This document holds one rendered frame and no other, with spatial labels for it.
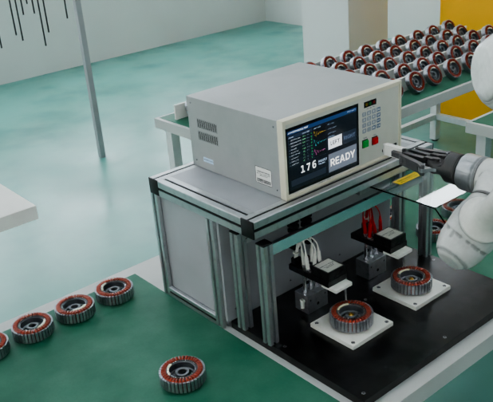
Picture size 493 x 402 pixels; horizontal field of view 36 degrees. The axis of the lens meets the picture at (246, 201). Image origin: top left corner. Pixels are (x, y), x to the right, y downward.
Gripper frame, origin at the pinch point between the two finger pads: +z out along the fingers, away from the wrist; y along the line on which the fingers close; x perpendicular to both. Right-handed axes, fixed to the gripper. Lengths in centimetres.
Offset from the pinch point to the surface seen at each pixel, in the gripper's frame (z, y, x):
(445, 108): 219, 326, -113
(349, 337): -7.2, -26.1, -40.1
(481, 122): 66, 140, -43
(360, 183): 7.2, -5.0, -9.1
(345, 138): 10.0, -7.7, 3.5
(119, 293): 55, -55, -40
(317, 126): 10.0, -17.5, 9.4
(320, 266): 5.7, -22.5, -26.3
